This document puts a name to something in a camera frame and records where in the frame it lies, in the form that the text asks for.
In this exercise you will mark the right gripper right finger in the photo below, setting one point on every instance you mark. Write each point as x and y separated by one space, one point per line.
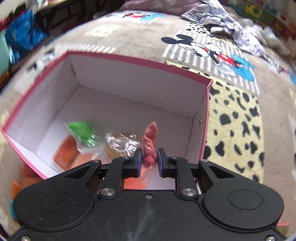
166 165

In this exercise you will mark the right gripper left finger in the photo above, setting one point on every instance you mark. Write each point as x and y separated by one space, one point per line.
132 165

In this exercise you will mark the brown clay bag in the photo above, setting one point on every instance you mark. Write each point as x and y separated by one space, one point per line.
121 145

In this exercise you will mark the red clay bag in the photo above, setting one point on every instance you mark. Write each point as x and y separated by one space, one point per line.
149 153

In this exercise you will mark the green clay bag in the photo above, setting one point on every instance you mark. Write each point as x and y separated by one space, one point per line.
84 134

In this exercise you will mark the orange clay bag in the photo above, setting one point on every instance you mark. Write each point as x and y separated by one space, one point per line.
67 157

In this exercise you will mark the pink cardboard box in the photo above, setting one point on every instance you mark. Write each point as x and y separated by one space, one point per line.
116 94

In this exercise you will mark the cartoon mouse bed sheet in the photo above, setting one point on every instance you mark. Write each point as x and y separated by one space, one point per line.
251 123

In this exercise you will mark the pink purple quilt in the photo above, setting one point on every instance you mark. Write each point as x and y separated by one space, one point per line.
175 7

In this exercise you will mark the white crumpled cloth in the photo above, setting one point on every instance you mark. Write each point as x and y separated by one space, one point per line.
265 36

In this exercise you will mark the colourful alphabet foam mat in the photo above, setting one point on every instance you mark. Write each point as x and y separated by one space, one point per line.
265 14

